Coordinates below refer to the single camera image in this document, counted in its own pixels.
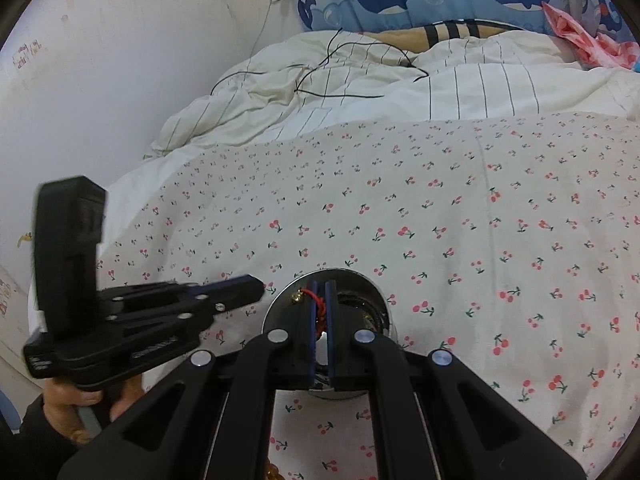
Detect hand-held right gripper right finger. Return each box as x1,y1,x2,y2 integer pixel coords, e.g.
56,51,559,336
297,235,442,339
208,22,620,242
324,280,586,480

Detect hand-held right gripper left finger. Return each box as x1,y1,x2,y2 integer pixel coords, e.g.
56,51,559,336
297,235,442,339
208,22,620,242
57,280,328,480

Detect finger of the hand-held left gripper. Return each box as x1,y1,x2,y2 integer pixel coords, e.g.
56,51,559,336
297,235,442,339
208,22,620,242
100,275,257,307
107,280,266,343

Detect red string bracelet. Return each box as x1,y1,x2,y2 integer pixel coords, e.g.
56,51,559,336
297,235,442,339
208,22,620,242
290,287,331,338

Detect round metal tin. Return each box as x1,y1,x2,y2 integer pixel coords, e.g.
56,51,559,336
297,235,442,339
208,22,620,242
264,269,398,401

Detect person's left forearm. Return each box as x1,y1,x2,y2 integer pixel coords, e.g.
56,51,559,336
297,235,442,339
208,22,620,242
15,395,101,480

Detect person's left hand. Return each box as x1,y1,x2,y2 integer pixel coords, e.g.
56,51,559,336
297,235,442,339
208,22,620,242
42,377,144,445

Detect white striped duvet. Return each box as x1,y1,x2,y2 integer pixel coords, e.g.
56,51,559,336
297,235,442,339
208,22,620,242
145,30,640,153

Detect tan black striped pillow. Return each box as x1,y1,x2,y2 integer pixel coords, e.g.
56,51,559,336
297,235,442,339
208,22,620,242
360,19,521,54

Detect pink cloth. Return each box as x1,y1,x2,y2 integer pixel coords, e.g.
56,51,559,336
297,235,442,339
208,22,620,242
542,2,640,70

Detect thin black cable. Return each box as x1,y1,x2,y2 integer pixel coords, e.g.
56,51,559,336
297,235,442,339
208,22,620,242
210,27,431,99

